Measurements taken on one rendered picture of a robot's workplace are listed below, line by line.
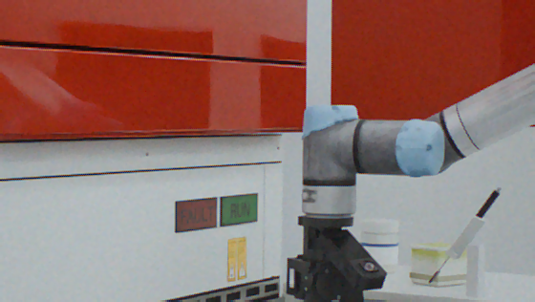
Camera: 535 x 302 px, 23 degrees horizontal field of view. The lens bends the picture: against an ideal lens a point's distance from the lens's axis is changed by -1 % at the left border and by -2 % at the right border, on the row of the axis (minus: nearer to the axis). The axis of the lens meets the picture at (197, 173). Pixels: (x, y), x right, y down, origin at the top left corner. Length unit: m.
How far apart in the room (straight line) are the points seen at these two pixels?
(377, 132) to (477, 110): 0.17
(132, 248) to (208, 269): 0.22
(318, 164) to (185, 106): 0.23
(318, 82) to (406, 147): 3.92
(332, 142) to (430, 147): 0.13
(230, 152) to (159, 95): 0.30
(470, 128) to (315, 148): 0.23
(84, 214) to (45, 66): 0.25
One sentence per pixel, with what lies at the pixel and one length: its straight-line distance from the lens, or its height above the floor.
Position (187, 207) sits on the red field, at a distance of 1.97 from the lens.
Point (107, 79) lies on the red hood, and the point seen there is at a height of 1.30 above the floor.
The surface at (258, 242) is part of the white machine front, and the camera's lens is 2.17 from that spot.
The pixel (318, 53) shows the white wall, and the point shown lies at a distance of 5.64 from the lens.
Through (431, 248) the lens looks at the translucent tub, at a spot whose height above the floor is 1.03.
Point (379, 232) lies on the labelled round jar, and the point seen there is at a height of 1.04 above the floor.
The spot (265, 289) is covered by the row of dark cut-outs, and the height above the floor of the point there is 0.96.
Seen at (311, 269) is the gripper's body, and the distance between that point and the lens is 1.79.
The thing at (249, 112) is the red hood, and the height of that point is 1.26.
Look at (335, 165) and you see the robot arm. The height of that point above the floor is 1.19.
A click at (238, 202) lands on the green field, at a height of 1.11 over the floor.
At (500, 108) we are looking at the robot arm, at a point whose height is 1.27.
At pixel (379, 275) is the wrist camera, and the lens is 1.73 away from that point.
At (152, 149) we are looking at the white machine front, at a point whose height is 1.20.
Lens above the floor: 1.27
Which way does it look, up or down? 3 degrees down
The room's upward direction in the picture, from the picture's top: 1 degrees clockwise
